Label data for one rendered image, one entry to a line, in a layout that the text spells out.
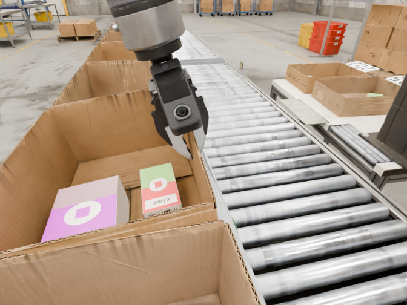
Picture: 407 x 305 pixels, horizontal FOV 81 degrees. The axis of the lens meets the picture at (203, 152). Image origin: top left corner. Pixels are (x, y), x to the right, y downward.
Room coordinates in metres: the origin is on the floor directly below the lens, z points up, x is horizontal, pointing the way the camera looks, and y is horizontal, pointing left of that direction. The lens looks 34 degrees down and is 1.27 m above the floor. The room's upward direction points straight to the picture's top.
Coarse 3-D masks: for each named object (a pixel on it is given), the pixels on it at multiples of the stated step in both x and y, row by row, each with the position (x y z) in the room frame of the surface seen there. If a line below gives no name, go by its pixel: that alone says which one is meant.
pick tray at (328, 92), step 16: (320, 80) 1.33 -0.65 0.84; (336, 80) 1.34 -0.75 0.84; (352, 80) 1.35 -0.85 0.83; (368, 80) 1.36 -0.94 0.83; (384, 80) 1.32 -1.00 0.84; (320, 96) 1.24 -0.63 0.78; (336, 96) 1.11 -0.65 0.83; (352, 96) 1.30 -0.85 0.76; (384, 96) 1.07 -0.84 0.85; (336, 112) 1.08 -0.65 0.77; (352, 112) 1.06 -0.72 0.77; (368, 112) 1.07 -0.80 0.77; (384, 112) 1.08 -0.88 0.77
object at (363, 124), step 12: (276, 84) 1.56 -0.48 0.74; (288, 84) 1.54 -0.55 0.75; (288, 96) 1.37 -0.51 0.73; (300, 96) 1.33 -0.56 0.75; (324, 108) 1.16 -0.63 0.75; (336, 120) 1.02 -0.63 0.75; (348, 120) 1.02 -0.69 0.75; (360, 120) 1.02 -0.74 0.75; (372, 120) 1.02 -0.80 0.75; (360, 132) 0.92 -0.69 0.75; (384, 168) 0.66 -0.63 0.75; (396, 168) 0.66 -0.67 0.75
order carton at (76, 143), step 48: (144, 96) 0.54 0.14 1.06; (48, 144) 0.42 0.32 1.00; (96, 144) 0.51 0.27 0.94; (144, 144) 0.54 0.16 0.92; (192, 144) 0.34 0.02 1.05; (0, 192) 0.25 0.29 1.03; (48, 192) 0.34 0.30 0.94; (192, 192) 0.37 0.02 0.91; (0, 240) 0.20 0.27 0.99; (96, 240) 0.15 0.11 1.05
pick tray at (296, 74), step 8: (296, 64) 1.65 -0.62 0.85; (304, 64) 1.66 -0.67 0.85; (312, 64) 1.66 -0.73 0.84; (320, 64) 1.67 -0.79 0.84; (328, 64) 1.68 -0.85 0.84; (336, 64) 1.69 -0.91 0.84; (344, 64) 1.65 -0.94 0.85; (288, 72) 1.61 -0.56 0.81; (296, 72) 1.51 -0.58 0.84; (304, 72) 1.66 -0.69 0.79; (312, 72) 1.67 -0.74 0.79; (320, 72) 1.67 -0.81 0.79; (328, 72) 1.68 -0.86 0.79; (336, 72) 1.69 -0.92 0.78; (344, 72) 1.63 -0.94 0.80; (352, 72) 1.55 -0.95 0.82; (360, 72) 1.49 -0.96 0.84; (288, 80) 1.59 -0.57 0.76; (296, 80) 1.48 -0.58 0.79; (304, 80) 1.40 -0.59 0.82; (312, 80) 1.37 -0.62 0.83; (304, 88) 1.38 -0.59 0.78; (312, 88) 1.37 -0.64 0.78
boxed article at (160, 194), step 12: (156, 168) 0.41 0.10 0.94; (168, 168) 0.41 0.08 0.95; (144, 180) 0.37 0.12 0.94; (156, 180) 0.37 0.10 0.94; (168, 180) 0.37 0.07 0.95; (144, 192) 0.34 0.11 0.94; (156, 192) 0.34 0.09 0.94; (168, 192) 0.33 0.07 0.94; (144, 204) 0.31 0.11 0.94; (156, 204) 0.31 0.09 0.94; (168, 204) 0.30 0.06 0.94; (180, 204) 0.30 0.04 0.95; (144, 216) 0.29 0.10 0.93
